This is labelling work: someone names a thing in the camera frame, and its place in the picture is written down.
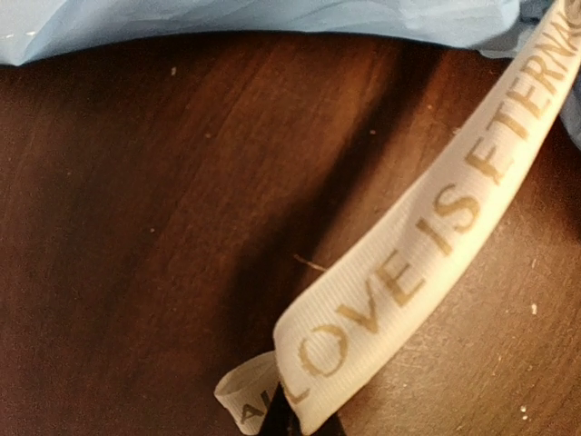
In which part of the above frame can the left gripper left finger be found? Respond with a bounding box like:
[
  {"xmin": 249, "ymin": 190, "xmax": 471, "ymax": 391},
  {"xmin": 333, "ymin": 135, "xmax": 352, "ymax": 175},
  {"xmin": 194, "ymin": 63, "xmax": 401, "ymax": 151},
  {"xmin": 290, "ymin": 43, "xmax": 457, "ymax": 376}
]
[{"xmin": 258, "ymin": 384, "xmax": 301, "ymax": 436}]

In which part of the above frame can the blue wrapping paper sheet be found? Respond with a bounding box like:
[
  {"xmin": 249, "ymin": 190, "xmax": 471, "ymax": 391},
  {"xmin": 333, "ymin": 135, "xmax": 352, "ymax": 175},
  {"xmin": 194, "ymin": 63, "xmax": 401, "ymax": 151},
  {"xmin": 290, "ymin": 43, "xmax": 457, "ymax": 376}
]
[{"xmin": 0, "ymin": 0, "xmax": 581, "ymax": 151}]

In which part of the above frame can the beige printed ribbon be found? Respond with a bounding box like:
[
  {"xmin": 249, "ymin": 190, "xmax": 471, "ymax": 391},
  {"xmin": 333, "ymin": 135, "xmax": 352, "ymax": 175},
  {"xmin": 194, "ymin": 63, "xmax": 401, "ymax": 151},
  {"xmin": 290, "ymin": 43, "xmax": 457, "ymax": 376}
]
[{"xmin": 214, "ymin": 1, "xmax": 580, "ymax": 435}]

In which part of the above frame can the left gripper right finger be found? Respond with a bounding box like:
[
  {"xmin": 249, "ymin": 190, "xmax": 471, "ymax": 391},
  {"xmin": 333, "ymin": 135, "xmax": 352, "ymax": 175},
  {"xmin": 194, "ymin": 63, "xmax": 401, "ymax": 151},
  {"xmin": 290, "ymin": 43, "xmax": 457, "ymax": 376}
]
[{"xmin": 320, "ymin": 412, "xmax": 346, "ymax": 436}]

